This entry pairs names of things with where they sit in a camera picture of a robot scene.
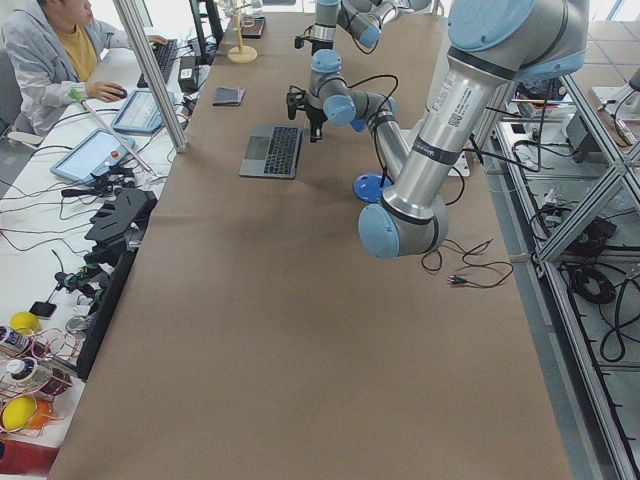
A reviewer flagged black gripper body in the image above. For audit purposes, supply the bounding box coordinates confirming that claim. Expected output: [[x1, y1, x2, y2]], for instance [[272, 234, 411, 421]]
[[305, 104, 326, 143]]

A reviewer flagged grey laptop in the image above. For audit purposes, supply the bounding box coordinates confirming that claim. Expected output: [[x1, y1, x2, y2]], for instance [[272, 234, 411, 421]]
[[239, 125, 303, 180]]

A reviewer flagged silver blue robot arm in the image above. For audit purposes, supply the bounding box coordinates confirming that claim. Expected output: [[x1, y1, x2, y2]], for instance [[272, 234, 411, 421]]
[[294, 0, 441, 54], [305, 1, 589, 259]]

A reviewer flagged grey folded cloth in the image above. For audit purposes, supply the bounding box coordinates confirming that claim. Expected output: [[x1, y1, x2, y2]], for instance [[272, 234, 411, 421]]
[[212, 86, 245, 106]]

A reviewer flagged wooden mug tree stand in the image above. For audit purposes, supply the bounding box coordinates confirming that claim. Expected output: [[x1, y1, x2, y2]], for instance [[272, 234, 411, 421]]
[[227, 1, 258, 64]]

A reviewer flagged black computer monitor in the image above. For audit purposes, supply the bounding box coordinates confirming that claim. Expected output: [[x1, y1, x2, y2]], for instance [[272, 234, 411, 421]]
[[187, 0, 224, 65]]

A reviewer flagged black keyboard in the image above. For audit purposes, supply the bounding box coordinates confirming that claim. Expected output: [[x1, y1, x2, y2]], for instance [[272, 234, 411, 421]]
[[150, 39, 178, 83]]

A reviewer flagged upper teach pendant tablet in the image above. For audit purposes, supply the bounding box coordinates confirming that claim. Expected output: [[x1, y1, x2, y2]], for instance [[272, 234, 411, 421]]
[[49, 129, 129, 184]]

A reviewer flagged person in grey hoodie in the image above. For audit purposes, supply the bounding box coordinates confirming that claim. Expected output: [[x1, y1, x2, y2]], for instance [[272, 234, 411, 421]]
[[0, 0, 169, 136]]

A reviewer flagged yellow ball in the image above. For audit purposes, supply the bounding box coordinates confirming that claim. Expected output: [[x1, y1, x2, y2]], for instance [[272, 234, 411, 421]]
[[9, 311, 41, 334]]

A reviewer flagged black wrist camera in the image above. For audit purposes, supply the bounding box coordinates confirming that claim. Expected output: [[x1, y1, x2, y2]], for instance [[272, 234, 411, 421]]
[[285, 85, 307, 120]]

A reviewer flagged aluminium frame post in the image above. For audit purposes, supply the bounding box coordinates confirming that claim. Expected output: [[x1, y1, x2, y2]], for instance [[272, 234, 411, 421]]
[[113, 0, 187, 153]]

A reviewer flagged copper wire bottle rack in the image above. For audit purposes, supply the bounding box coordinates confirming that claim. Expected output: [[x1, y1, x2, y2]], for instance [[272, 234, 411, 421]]
[[1, 326, 74, 435]]

